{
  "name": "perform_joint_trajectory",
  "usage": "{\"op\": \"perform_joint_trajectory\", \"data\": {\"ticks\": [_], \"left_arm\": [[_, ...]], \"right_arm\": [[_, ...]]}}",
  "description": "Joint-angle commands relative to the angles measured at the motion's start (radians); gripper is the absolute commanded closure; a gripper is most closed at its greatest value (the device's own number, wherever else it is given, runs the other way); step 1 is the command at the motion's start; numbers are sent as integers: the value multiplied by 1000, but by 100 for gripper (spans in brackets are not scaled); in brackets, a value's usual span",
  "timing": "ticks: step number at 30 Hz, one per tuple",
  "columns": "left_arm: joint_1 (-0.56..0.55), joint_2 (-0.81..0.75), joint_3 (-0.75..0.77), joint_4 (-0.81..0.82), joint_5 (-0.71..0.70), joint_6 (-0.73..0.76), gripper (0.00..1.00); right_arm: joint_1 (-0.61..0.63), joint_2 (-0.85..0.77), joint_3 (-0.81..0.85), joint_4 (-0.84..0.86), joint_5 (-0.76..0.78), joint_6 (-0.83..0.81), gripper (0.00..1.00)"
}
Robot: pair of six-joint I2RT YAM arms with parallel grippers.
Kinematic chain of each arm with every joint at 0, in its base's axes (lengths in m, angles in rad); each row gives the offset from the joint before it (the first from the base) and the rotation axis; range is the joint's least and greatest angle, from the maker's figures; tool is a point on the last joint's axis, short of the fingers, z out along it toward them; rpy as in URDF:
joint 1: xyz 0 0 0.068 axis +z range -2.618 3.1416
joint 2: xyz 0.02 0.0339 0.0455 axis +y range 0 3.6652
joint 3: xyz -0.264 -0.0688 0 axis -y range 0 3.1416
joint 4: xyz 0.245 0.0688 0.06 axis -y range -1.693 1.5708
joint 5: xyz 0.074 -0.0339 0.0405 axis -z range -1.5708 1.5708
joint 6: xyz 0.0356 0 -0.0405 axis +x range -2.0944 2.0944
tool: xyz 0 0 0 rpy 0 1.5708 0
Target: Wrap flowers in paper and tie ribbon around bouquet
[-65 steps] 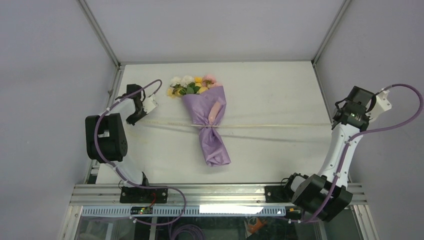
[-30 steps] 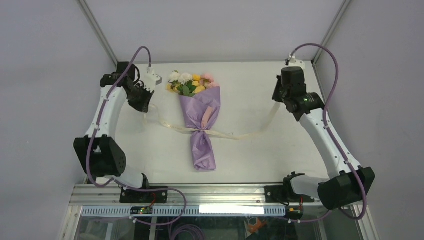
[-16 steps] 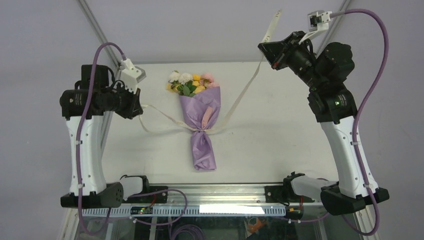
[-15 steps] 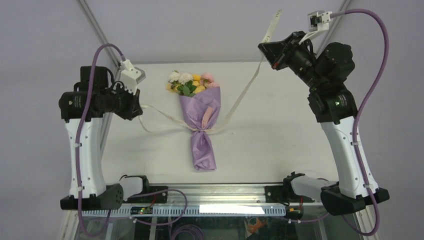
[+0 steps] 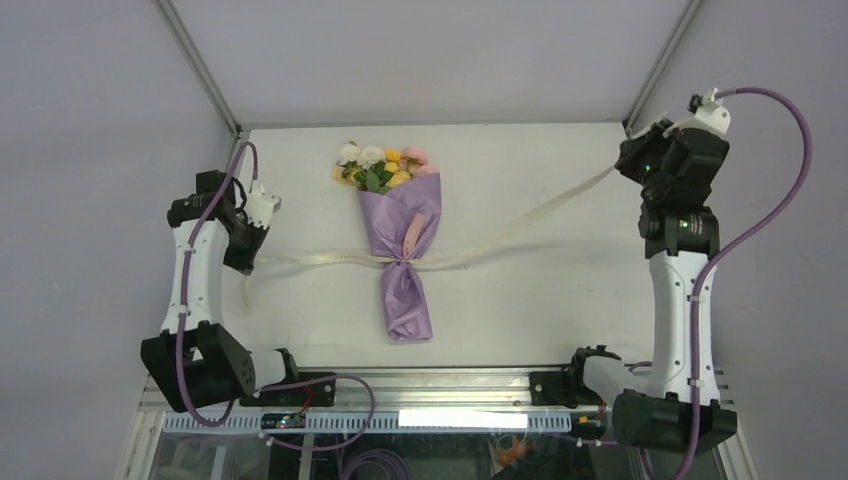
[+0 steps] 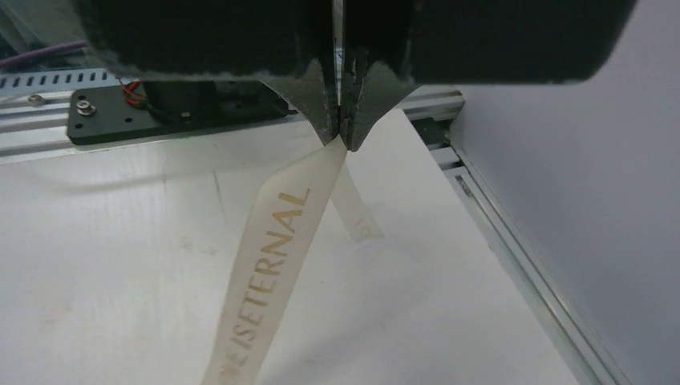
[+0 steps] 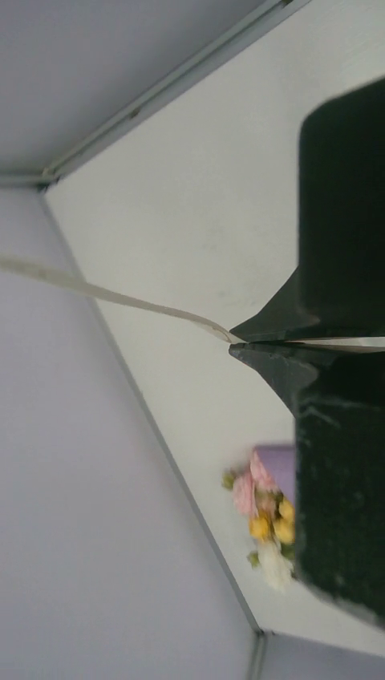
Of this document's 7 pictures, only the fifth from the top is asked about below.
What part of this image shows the cream ribbon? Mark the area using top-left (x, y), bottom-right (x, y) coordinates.
top-left (239, 105), bottom-right (694, 313)

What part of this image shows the white fake flower stem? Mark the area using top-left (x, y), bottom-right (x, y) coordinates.
top-left (334, 140), bottom-right (395, 195)

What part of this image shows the pink purple wrapping paper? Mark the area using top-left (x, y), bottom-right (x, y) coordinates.
top-left (358, 174), bottom-right (442, 343)

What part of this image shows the pink fake flower stem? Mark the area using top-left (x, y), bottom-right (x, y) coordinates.
top-left (399, 146), bottom-right (439, 178)

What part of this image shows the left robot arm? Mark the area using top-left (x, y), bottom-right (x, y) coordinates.
top-left (140, 170), bottom-right (301, 413)

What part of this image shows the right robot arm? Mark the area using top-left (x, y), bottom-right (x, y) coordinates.
top-left (564, 119), bottom-right (737, 455)

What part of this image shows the white led light bar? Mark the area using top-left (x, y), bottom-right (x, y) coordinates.
top-left (398, 409), bottom-right (529, 429)

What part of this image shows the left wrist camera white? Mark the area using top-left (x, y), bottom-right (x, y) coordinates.
top-left (244, 182), bottom-right (282, 230)

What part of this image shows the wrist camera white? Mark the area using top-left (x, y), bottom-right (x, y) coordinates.
top-left (244, 182), bottom-right (282, 230)
top-left (685, 88), bottom-right (731, 136)

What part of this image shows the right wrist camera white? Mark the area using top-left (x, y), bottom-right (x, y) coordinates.
top-left (685, 88), bottom-right (731, 136)

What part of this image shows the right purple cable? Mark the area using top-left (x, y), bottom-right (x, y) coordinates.
top-left (549, 86), bottom-right (814, 480)

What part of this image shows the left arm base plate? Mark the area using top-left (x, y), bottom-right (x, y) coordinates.
top-left (238, 380), bottom-right (336, 408)

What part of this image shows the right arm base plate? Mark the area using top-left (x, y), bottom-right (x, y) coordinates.
top-left (528, 364), bottom-right (601, 409)

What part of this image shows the aluminium front rail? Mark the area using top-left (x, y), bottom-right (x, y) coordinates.
top-left (258, 366), bottom-right (599, 412)

